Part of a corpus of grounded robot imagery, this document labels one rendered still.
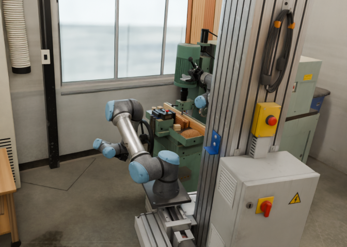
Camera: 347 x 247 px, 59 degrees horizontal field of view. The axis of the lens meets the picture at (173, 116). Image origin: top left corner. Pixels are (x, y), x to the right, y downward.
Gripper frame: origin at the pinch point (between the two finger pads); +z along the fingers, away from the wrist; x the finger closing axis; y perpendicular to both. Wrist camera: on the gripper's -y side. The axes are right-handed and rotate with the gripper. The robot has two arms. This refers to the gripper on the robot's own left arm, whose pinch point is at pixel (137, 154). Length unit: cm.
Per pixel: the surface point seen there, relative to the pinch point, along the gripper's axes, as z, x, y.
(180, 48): -10, 5, -84
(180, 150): 20.5, 19.6, -17.7
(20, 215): -37, -61, 95
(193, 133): 17.9, 26.6, -34.0
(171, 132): 12.4, 9.8, -26.9
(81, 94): -12, -127, -14
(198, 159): 42.0, 18.3, -15.7
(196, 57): 1, 11, -84
